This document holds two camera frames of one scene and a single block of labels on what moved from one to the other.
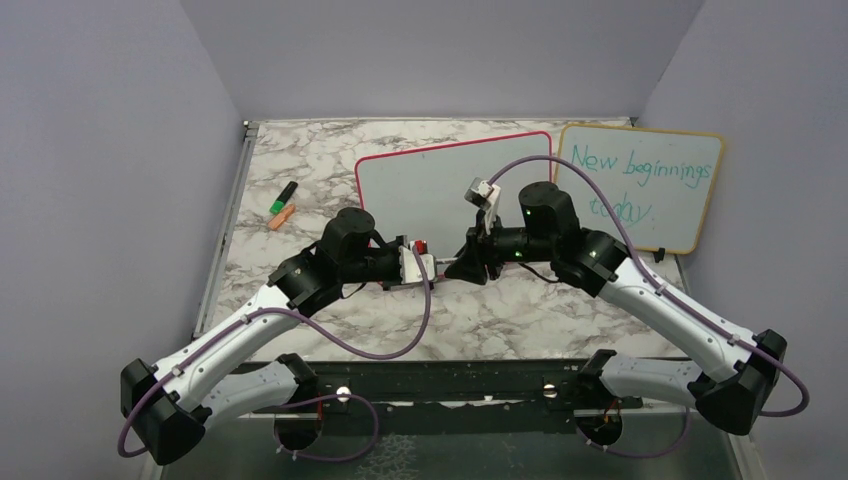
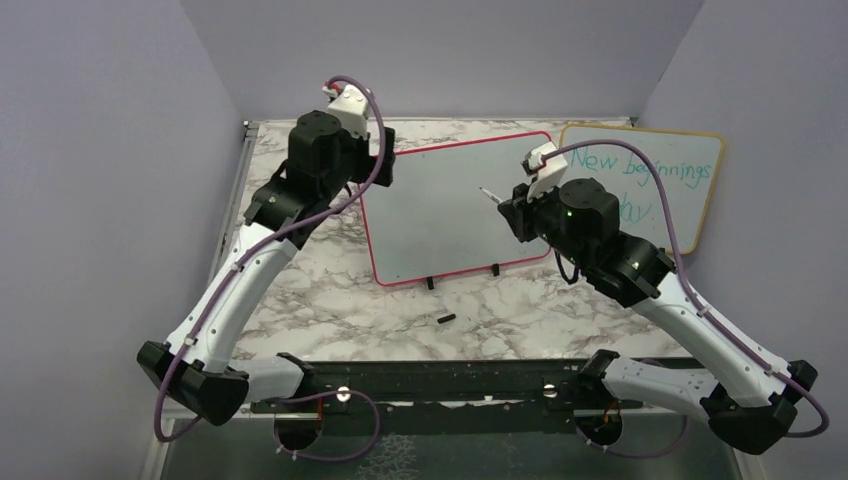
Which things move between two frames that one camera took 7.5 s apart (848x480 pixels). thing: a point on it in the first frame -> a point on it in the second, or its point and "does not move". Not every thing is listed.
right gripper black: x=478 y=252 -> x=518 y=210
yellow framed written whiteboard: x=662 y=182 does not move
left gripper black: x=401 y=241 -> x=368 y=161
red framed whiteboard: x=420 y=193 does not move
